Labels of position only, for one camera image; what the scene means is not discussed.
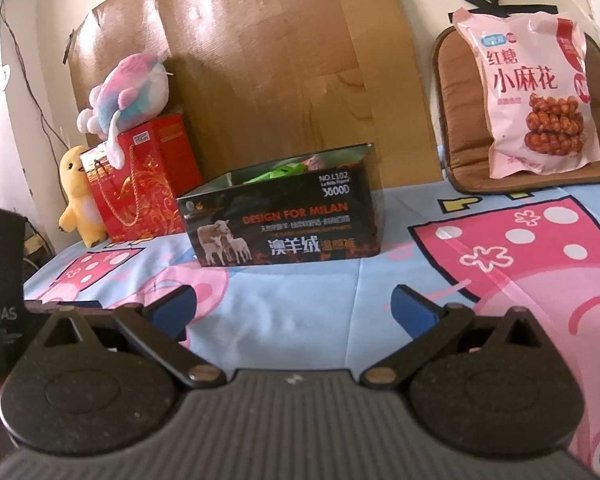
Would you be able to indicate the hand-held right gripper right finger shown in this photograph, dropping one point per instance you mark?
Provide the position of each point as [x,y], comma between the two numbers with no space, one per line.
[412,312]

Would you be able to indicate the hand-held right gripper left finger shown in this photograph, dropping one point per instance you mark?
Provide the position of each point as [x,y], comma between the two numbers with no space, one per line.
[172,306]

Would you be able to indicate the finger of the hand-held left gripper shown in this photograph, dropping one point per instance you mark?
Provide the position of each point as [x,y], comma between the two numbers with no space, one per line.
[65,305]

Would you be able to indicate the black sheep print box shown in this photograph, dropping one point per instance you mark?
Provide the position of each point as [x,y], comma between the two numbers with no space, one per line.
[280,240]

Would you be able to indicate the green snack packet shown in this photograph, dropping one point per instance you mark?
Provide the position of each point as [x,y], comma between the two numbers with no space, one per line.
[270,174]

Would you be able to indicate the printed pig bed sheet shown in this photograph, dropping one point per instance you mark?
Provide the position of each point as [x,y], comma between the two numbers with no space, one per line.
[305,300]

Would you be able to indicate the red gift bag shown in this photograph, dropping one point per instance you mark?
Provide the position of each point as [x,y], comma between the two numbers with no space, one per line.
[150,200]

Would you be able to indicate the yellow plush toy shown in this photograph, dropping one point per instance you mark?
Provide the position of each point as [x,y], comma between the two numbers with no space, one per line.
[77,195]

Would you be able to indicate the pink snack packet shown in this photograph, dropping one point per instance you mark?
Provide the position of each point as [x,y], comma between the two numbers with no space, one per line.
[316,162]

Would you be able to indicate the brown seat cushion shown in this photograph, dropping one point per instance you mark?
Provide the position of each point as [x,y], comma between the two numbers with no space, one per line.
[460,110]

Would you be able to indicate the pink blue plush toy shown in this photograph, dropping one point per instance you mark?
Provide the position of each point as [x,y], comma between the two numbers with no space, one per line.
[130,90]

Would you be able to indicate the pink snack bag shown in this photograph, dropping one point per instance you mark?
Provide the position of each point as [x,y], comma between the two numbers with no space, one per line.
[520,80]

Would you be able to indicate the large brown cardboard sheet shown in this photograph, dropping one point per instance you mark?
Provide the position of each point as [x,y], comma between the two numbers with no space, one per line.
[280,60]

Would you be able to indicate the black tape strip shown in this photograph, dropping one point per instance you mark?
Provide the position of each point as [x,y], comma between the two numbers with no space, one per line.
[510,9]

